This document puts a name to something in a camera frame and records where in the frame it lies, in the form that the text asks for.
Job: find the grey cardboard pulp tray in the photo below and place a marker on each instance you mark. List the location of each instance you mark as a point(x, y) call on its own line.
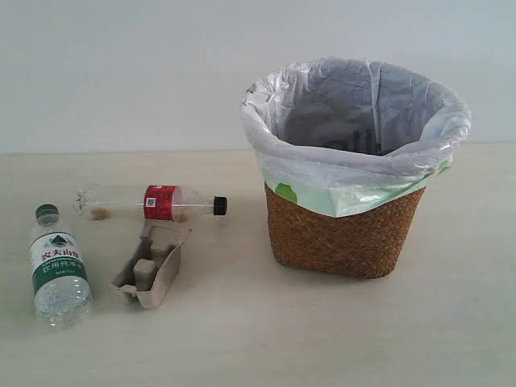
point(154, 265)

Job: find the green label water bottle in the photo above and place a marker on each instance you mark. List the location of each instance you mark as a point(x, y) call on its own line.
point(62, 294)

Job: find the white green plastic bin liner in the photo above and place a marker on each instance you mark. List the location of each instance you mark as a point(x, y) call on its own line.
point(340, 137)

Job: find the woven brown waste basket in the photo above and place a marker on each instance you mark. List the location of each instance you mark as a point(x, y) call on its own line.
point(364, 246)

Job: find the red label clear soda bottle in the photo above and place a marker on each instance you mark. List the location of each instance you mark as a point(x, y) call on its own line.
point(168, 203)

